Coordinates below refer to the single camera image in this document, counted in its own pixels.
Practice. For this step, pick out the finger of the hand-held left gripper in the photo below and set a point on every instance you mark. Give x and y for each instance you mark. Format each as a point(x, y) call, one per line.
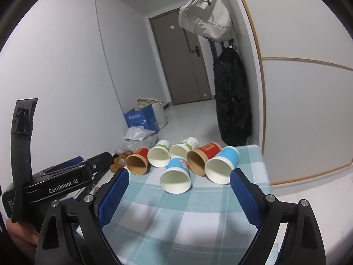
point(72, 162)
point(99, 160)

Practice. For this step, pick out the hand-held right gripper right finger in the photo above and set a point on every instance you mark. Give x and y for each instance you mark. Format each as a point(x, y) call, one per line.
point(246, 196)

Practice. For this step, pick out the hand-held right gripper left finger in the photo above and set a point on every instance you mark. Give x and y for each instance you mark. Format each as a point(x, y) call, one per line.
point(113, 196)

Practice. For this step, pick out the red paper cup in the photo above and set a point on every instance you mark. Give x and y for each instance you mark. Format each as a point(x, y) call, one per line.
point(203, 156)
point(137, 163)

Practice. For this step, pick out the blue paper cup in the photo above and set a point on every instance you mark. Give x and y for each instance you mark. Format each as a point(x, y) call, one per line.
point(221, 165)
point(176, 178)

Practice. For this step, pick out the white green paper cup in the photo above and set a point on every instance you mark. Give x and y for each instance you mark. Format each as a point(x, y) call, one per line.
point(160, 154)
point(184, 146)

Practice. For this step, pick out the person's left hand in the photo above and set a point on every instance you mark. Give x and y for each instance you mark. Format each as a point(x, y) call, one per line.
point(20, 232)

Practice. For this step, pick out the brown plush toy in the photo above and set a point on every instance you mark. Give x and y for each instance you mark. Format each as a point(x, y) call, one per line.
point(119, 162)

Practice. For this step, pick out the crumpled white plastic bags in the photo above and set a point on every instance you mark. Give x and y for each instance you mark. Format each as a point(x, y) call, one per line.
point(137, 136)

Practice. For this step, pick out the checked teal tablecloth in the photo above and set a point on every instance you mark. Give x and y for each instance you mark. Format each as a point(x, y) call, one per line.
point(165, 220)

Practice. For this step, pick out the blue cardboard box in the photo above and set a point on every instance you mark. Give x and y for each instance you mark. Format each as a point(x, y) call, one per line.
point(143, 119)

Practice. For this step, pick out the white sack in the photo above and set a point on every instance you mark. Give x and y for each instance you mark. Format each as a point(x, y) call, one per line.
point(159, 110)

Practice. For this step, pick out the black backpack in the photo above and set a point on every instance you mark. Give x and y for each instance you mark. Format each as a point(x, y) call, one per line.
point(232, 96)

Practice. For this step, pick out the white wardrobe with gold trim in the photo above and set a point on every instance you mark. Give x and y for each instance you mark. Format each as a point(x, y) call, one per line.
point(297, 88)

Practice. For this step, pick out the grey door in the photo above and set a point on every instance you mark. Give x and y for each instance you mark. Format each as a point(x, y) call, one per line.
point(179, 60)

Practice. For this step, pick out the black coat rack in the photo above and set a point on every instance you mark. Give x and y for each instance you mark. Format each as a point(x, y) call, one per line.
point(215, 50)

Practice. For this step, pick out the light grey backpack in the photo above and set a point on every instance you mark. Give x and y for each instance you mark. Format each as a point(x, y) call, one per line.
point(205, 15)

